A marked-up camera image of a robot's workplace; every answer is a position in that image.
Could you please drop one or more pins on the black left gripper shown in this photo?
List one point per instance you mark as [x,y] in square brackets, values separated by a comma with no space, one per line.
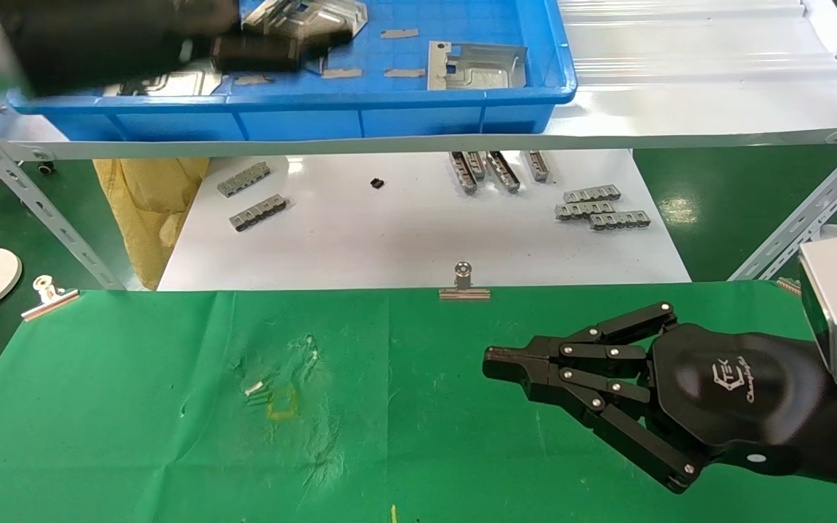
[113,36]

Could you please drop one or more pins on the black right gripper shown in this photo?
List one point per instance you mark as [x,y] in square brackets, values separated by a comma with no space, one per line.
[731,392]

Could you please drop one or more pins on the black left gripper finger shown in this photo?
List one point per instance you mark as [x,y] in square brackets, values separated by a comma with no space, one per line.
[328,38]

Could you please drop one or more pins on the stamped sheet metal bracket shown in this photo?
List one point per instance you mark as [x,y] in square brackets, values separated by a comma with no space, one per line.
[331,11]
[484,69]
[171,86]

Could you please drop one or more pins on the grey tape strip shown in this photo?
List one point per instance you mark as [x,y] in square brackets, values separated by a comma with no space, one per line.
[400,33]
[344,73]
[253,80]
[405,72]

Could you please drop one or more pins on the blue plastic bin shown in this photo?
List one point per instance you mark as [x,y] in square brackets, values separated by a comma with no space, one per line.
[317,120]

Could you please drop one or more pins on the grey notched metal strip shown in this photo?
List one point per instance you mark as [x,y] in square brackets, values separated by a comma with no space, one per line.
[539,165]
[593,194]
[584,210]
[503,171]
[620,220]
[260,212]
[463,173]
[477,164]
[244,179]

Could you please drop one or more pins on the green cloth mat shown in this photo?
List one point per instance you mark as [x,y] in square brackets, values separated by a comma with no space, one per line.
[426,407]

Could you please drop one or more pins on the yellow plastic bag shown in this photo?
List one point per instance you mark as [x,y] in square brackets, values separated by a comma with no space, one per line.
[150,211]

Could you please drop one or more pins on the white board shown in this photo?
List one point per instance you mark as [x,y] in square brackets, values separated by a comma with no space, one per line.
[418,240]

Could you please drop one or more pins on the perforated grey rack brace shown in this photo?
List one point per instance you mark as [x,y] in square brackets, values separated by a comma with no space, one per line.
[811,218]
[33,196]

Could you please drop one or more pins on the white metal rack shelf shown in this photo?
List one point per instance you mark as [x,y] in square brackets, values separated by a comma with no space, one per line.
[680,109]

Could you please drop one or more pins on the small white paper scrap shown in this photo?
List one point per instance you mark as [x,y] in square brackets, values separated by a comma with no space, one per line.
[254,388]

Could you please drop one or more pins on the white corrugated panel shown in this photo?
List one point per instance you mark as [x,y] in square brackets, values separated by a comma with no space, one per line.
[680,43]

